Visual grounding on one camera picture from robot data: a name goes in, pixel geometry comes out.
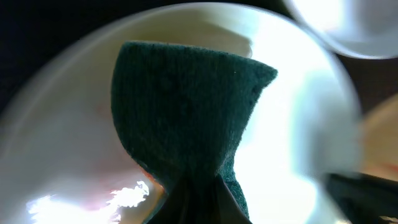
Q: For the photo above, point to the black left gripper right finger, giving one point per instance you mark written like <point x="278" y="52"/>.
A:
<point x="364" y="199"/>

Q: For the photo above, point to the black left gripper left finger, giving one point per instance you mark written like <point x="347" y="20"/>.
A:
<point x="188" y="204"/>

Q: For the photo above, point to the yellow plate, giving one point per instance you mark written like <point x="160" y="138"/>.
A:
<point x="380" y="140"/>

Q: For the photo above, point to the green yellow sponge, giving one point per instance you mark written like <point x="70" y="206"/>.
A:
<point x="180" y="112"/>

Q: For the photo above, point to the round black tray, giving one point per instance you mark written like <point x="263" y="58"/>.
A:
<point x="34" y="31"/>

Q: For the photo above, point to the green plate with red stain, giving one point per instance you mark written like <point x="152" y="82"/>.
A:
<point x="365" y="29"/>

